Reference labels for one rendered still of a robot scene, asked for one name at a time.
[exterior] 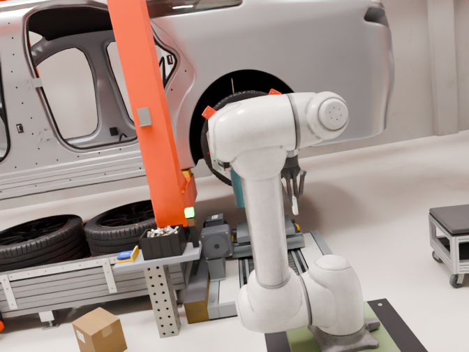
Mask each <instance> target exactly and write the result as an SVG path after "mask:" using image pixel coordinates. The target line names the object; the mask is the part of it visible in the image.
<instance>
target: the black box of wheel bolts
mask: <svg viewBox="0 0 469 352"><path fill-rule="evenodd" d="M139 241H140V246H141V250H142V255H143V259H144V261H147V260H153V259H158V258H167V257H173V256H182V255H183V252H184V249H185V248H186V245H187V243H186V238H185V234H184V227H183V224H178V225H173V226H164V227H160V228H150V229H146V230H145V232H144V233H143V234H142V236H141V237H140V238H139Z"/></svg>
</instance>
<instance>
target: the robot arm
mask: <svg viewBox="0 0 469 352"><path fill-rule="evenodd" d="M347 106H348V105H347V103H346V102H345V101H344V100H343V99H342V98H341V97H340V96H339V95H337V94H335V93H333V92H330V91H324V92H320V93H318V94H316V93H313V92H309V93H291V94H281V95H268V96H260V97H256V98H250V99H246V100H242V101H238V102H236V103H232V104H230V105H227V106H225V107H224V108H222V109H220V110H219V111H217V112H215V113H214V115H213V116H212V117H210V118H209V121H208V124H209V142H210V150H211V153H212V154H213V155H214V156H215V157H216V158H217V159H218V160H220V161H223V162H230V163H231V165H232V167H233V169H234V171H235V172H236V173H237V174H238V175H239V176H240V177H241V186H242V191H243V196H244V204H245V210H246V218H247V222H248V229H249V235H250V240H251V248H252V254H253V262H254V268H255V269H254V271H252V273H251V274H250V276H249V278H248V284H246V285H244V286H242V287H241V289H240V290H239V291H238V293H237V296H236V298H235V303H236V308H237V314H238V317H239V321H240V323H241V325H242V326H243V327H245V328H246V329H247V330H250V331H253V332H259V333H273V332H284V331H288V330H294V329H297V328H302V327H305V326H307V327H308V329H309V330H310V331H311V332H312V333H313V336H314V337H315V340H316V342H317V343H318V346H319V347H320V350H321V352H356V351H362V350H366V349H377V348H379V341H378V340H377V339H376V338H375V337H373V336H372V335H371V333H370V331H372V330H375V329H376V328H379V327H380V322H379V320H378V318H364V299H363V294H362V287H361V284H360V281H359V278H358V276H357V274H356V272H355V271H354V269H353V268H352V266H351V264H349V262H348V261H347V260H346V259H345V258H344V257H342V256H338V255H324V256H321V257H319V258H317V259H315V260H314V261H313V262H312V263H311V264H310V266H309V268H308V271H306V272H305V273H303V274H301V275H299V276H297V275H296V273H295V271H294V270H293V269H292V268H290V267H288V251H287V242H286V234H285V217H284V209H283V196H284V197H285V198H288V199H289V205H290V206H291V207H292V211H293V214H294V215H297V214H298V209H297V206H298V205H299V197H300V196H302V195H303V191H304V179H305V176H306V174H307V172H306V171H305V170H302V169H301V168H300V167H299V161H298V156H297V155H298V153H299V149H301V148H304V147H308V146H311V145H314V144H317V143H319V142H322V141H323V140H329V139H333V138H336V137H337V136H339V135H340V134H341V133H342V132H343V131H344V130H345V128H346V126H347V125H348V121H349V117H348V108H347ZM299 172H300V180H299V192H298V188H297V176H298V174H299ZM281 176H283V177H284V178H285V180H286V186H287V191H288V194H287V193H286V191H285V188H284V186H283V183H282V181H281ZM291 179H292V184H293V189H294V195H295V196H292V190H291V184H290V180H291Z"/></svg>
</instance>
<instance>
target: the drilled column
mask: <svg viewBox="0 0 469 352"><path fill-rule="evenodd" d="M143 270H144V275H145V278H146V282H147V287H148V290H149V295H150V298H151V304H152V307H153V311H154V316H155V319H156V325H157V328H158V333H159V336H160V339H161V338H166V337H174V336H179V331H180V327H181V321H180V317H179V312H178V309H177V303H176V300H175V296H174V290H173V287H172V281H171V278H170V272H169V268H168V265H160V266H155V267H147V268H143ZM163 333H164V334H163Z"/></svg>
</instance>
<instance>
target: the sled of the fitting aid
mask: <svg viewBox="0 0 469 352"><path fill-rule="evenodd" d="M291 222H292V224H293V226H294V227H295V234H293V235H286V242H287V249H294V248H299V247H305V241H304V236H303V234H302V232H301V230H300V228H299V225H298V224H297V222H296V220H295V219H291ZM231 236H232V243H233V247H234V253H233V255H232V258H239V257H244V256H252V255H253V254H252V248H251V242H243V243H238V242H237V229H232V230H231Z"/></svg>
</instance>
